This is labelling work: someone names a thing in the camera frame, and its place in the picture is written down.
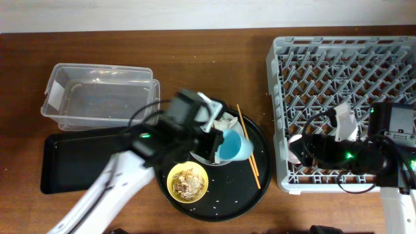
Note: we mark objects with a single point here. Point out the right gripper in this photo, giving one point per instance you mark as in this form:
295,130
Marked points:
323,143

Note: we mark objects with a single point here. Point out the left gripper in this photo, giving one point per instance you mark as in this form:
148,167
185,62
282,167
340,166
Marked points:
216,139

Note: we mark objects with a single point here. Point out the white napkin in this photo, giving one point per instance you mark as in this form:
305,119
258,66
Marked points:
225,123

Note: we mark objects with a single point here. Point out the blue cup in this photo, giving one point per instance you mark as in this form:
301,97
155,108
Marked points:
235,147

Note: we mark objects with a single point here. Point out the grey round plate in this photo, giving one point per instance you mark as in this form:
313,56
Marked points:
217,161

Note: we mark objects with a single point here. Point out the wooden chopstick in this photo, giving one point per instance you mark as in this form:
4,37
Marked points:
244,126
254,170

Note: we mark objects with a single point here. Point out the yellow bowl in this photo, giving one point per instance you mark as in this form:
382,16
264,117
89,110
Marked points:
185,166

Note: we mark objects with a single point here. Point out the food scraps pile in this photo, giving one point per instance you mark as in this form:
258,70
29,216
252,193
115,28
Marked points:
188,184

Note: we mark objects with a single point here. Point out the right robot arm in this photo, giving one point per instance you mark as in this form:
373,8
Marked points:
388,154

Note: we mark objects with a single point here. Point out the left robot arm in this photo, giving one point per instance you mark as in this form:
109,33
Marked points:
185,126

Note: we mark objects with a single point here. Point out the grey plastic dishwasher rack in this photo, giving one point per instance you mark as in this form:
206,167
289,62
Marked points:
308,75

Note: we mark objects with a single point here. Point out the clear plastic bin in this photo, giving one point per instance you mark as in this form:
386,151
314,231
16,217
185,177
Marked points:
82,97

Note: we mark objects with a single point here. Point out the black rectangular tray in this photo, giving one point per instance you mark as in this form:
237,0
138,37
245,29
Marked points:
72,161

